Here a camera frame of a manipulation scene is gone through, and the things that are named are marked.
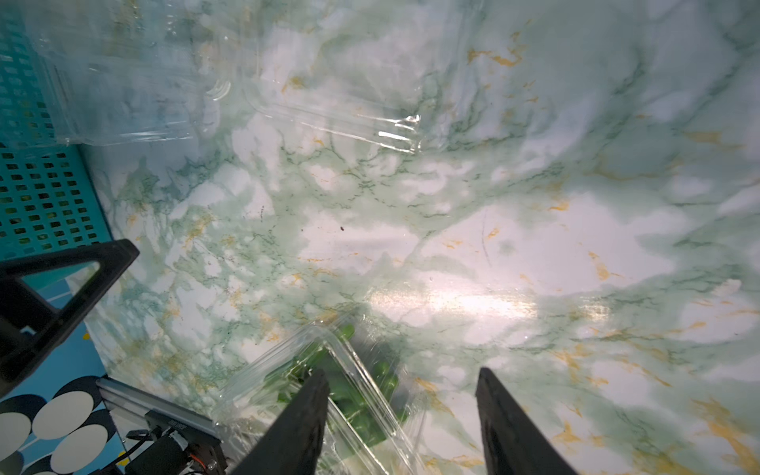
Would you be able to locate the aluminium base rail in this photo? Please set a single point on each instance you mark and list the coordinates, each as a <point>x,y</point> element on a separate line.
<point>128,400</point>

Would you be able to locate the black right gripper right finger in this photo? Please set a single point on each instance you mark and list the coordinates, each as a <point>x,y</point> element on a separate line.
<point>513,444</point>

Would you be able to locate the clear clamshell with peppers back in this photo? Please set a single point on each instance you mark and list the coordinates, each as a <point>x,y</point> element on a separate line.
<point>376,409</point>

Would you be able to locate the clear clamshell with peppers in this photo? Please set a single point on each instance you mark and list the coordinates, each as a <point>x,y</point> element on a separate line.
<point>388,73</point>
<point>376,409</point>
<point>133,71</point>

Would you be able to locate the clear clamshell with peppers front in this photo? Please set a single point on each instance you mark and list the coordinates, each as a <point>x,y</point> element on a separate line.
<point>388,73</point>

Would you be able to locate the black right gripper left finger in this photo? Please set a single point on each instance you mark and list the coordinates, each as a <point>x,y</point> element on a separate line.
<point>294,442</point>

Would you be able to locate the clear clamshell with peppers middle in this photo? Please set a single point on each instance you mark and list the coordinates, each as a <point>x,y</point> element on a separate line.
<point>133,71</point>

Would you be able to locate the teal plastic basket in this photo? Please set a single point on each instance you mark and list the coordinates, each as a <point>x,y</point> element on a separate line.
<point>47,199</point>

